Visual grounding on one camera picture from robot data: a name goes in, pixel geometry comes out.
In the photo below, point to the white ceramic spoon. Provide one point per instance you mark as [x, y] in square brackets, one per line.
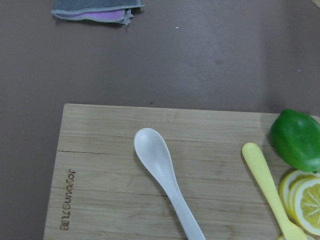
[154, 154]

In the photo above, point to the bamboo cutting board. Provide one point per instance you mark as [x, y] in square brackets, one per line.
[142, 173]

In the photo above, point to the yellow plastic knife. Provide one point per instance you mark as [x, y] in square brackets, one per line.
[258, 166]

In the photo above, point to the grey folded cloth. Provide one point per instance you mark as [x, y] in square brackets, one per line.
[102, 11]

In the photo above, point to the green lime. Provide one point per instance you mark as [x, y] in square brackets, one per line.
[296, 138]

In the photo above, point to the lemon slice back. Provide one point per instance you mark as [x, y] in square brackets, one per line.
[287, 183]

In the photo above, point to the lemon slice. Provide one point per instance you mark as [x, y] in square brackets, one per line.
[287, 183]
[305, 204]

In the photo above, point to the lemon slice front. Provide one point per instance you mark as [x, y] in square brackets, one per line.
[305, 204]

